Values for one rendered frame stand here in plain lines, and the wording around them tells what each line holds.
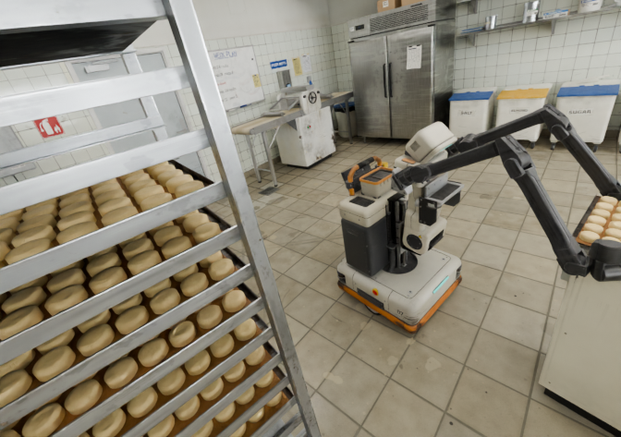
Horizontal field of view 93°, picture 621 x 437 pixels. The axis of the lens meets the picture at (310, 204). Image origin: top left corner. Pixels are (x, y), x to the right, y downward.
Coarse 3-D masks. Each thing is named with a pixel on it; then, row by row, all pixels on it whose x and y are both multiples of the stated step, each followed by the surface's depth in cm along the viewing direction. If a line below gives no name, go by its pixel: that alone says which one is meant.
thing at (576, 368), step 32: (576, 288) 112; (608, 288) 104; (576, 320) 116; (608, 320) 108; (576, 352) 122; (608, 352) 112; (544, 384) 140; (576, 384) 128; (608, 384) 117; (608, 416) 122
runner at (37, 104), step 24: (144, 72) 39; (168, 72) 41; (0, 96) 32; (24, 96) 33; (48, 96) 34; (72, 96) 35; (96, 96) 36; (120, 96) 38; (144, 96) 40; (0, 120) 32; (24, 120) 33
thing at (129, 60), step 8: (128, 56) 71; (136, 56) 72; (128, 64) 71; (136, 64) 72; (128, 72) 72; (136, 72) 73; (144, 104) 76; (152, 104) 77; (144, 112) 77; (152, 112) 77; (160, 128) 79; (160, 136) 80; (176, 160) 84
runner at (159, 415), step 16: (256, 336) 64; (272, 336) 67; (240, 352) 62; (224, 368) 60; (192, 384) 57; (208, 384) 59; (176, 400) 55; (160, 416) 54; (128, 432) 51; (144, 432) 53
